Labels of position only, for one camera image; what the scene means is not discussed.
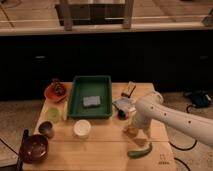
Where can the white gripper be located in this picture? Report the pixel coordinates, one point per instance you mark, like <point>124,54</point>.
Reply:
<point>142,124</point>

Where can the red yellow apple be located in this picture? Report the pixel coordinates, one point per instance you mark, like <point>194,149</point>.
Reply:
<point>131,131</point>

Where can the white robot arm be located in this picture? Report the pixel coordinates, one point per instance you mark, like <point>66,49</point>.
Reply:
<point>150,106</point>

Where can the white paper cup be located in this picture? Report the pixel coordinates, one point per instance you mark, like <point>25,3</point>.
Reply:
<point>82,128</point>

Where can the light green plastic cup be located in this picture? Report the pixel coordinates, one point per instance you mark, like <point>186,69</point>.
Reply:
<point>52,115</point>

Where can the grey cloth with black object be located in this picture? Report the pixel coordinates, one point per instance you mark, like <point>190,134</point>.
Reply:
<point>125,107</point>

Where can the brown small box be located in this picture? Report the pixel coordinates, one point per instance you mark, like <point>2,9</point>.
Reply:
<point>128,90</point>

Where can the green plastic tray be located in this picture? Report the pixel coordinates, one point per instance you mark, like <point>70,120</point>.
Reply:
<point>84,86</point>

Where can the blue grey sponge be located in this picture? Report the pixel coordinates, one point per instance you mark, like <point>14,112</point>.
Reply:
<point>91,101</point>

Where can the blue black floor device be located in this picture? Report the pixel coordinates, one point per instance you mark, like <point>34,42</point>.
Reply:
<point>199,99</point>

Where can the dark pine cone object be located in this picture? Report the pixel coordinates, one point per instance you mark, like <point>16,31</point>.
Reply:
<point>58,88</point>

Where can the orange plate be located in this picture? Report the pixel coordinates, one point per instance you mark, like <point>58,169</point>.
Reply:
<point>50,94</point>

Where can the dark red bowl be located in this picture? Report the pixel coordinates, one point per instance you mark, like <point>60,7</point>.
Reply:
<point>34,149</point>

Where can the white stool frame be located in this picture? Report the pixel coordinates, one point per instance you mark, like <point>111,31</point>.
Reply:
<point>94,12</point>

